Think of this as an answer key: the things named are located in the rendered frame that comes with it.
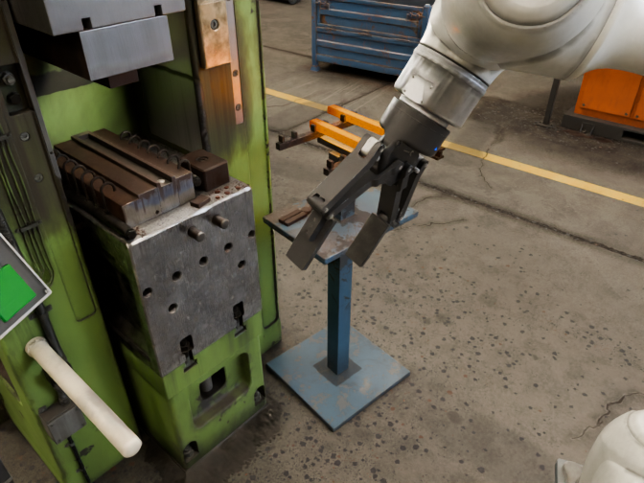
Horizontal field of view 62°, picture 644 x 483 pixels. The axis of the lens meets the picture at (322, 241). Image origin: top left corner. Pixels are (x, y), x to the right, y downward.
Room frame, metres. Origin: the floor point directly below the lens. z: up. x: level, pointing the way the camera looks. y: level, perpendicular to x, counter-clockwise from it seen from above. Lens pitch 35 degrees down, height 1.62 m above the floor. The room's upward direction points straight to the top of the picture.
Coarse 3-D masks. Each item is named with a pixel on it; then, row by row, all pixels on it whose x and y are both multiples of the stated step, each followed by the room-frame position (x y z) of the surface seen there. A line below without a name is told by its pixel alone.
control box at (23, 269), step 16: (0, 240) 0.79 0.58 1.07; (0, 256) 0.77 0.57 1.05; (16, 256) 0.79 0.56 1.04; (32, 272) 0.78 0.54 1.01; (32, 288) 0.76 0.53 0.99; (48, 288) 0.78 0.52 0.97; (32, 304) 0.74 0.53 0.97; (0, 320) 0.68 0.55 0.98; (16, 320) 0.70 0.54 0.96; (0, 336) 0.66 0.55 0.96
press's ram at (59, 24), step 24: (24, 0) 1.08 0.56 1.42; (48, 0) 1.03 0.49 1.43; (72, 0) 1.07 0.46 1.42; (96, 0) 1.10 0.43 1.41; (120, 0) 1.14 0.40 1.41; (144, 0) 1.18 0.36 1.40; (168, 0) 1.22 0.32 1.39; (24, 24) 1.10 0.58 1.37; (48, 24) 1.03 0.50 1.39; (72, 24) 1.06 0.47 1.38; (96, 24) 1.09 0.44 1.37
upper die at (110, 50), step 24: (120, 24) 1.13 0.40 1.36; (144, 24) 1.17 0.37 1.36; (168, 24) 1.21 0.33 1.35; (24, 48) 1.26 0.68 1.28; (48, 48) 1.17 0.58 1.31; (72, 48) 1.09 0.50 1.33; (96, 48) 1.08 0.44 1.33; (120, 48) 1.12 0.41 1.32; (144, 48) 1.16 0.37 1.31; (168, 48) 1.21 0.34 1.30; (72, 72) 1.11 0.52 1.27; (96, 72) 1.08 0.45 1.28; (120, 72) 1.11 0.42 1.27
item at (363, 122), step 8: (328, 112) 1.65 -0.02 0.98; (336, 112) 1.62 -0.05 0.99; (344, 112) 1.60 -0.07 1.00; (352, 112) 1.60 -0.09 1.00; (352, 120) 1.57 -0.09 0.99; (360, 120) 1.54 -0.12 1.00; (368, 120) 1.54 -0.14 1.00; (368, 128) 1.52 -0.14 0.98; (376, 128) 1.49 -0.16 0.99; (440, 152) 1.33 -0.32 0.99
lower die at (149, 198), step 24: (72, 144) 1.38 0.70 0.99; (120, 144) 1.38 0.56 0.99; (72, 168) 1.26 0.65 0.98; (96, 168) 1.24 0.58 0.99; (120, 168) 1.24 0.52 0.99; (168, 168) 1.23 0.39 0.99; (96, 192) 1.14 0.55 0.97; (120, 192) 1.13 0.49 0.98; (144, 192) 1.11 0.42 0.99; (168, 192) 1.16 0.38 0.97; (192, 192) 1.21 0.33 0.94; (120, 216) 1.08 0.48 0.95; (144, 216) 1.10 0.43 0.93
